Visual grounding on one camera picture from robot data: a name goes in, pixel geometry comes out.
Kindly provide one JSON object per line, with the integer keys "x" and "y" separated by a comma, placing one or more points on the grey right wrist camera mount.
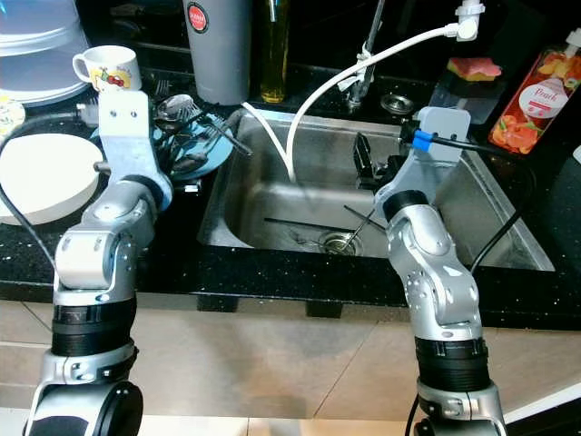
{"x": 440, "y": 136}

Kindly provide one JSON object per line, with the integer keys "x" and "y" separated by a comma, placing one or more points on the white bowl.
{"x": 50, "y": 177}

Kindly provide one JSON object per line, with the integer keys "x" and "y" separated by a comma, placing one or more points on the peach hand soap bottle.
{"x": 537, "y": 100}

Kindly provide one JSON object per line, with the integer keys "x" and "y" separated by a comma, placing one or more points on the clear plastic sponge holder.
{"x": 463, "y": 98}

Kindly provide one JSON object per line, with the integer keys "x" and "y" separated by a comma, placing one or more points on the stainless steel kitchen sink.
{"x": 263, "y": 195}

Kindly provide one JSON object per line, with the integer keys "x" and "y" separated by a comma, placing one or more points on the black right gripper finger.
{"x": 403, "y": 153}
{"x": 363, "y": 156}

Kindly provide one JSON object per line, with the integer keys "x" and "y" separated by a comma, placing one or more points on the pink and yellow sponge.
{"x": 474, "y": 69}

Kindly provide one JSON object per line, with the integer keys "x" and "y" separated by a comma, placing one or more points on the translucent white plastic food cover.
{"x": 41, "y": 50}

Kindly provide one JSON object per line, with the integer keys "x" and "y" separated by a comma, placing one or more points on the white tie strip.
{"x": 359, "y": 68}

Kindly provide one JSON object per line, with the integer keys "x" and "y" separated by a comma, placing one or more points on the black chopstick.
{"x": 354, "y": 212}
{"x": 290, "y": 222}
{"x": 372, "y": 214}

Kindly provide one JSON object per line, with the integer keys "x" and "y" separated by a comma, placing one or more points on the silver fork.
{"x": 300, "y": 236}
{"x": 222, "y": 133}
{"x": 162, "y": 89}

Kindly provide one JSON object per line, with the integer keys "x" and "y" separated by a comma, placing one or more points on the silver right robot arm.
{"x": 440, "y": 291}

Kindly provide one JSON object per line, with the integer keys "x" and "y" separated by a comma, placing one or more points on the olive oil glass bottle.
{"x": 273, "y": 54}

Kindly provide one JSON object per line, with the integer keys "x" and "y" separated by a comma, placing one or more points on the white cartoon print mug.
{"x": 109, "y": 73}

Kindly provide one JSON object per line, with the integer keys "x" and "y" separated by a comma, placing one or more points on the light blue plate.
{"x": 214, "y": 156}

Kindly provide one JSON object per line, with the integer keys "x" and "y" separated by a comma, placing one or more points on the metal sink drain strainer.
{"x": 338, "y": 242}

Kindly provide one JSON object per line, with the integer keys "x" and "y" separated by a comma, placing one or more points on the floral print plate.
{"x": 11, "y": 116}

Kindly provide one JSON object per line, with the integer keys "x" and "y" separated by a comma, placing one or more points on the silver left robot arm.
{"x": 86, "y": 263}

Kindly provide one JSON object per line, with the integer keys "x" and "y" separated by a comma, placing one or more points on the chrome kitchen faucet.
{"x": 368, "y": 36}

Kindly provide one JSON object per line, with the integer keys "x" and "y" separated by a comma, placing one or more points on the round metal sink hole cap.
{"x": 398, "y": 104}

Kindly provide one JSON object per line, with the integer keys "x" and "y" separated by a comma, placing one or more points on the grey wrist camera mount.
{"x": 127, "y": 136}
{"x": 440, "y": 136}

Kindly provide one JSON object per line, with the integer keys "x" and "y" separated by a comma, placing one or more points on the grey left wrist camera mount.
{"x": 127, "y": 136}

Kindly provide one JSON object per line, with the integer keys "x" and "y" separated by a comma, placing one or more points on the grey cylindrical canister red badge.
{"x": 218, "y": 54}

